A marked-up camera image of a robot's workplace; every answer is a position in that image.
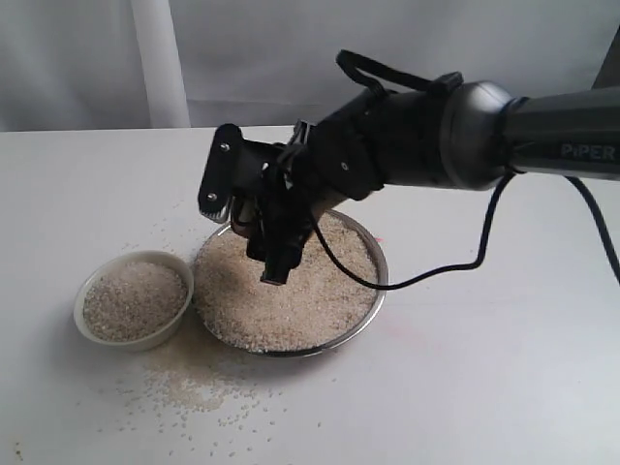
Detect dark object at right edge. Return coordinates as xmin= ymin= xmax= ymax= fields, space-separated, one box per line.
xmin=592 ymin=30 xmax=620 ymax=89

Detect white pole behind table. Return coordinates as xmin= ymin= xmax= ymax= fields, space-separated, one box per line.
xmin=131 ymin=0 xmax=191 ymax=128

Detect spilled rice grains on table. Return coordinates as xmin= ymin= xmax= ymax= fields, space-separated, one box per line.
xmin=77 ymin=193 xmax=330 ymax=437

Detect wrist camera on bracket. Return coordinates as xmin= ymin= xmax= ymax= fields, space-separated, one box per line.
xmin=198 ymin=124 xmax=247 ymax=224

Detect large steel rice plate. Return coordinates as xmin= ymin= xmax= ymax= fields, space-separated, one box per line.
xmin=193 ymin=225 xmax=386 ymax=357

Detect black cable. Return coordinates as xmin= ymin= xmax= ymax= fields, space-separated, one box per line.
xmin=309 ymin=173 xmax=620 ymax=292

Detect small white ceramic bowl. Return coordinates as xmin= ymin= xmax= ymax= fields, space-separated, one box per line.
xmin=74 ymin=251 xmax=194 ymax=352

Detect brown wooden cup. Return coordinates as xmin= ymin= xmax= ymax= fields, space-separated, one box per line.
xmin=231 ymin=189 xmax=346 ymax=242

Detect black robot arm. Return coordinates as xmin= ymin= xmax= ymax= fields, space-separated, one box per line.
xmin=247 ymin=50 xmax=619 ymax=285

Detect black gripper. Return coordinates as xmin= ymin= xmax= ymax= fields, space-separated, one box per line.
xmin=241 ymin=120 xmax=383 ymax=285

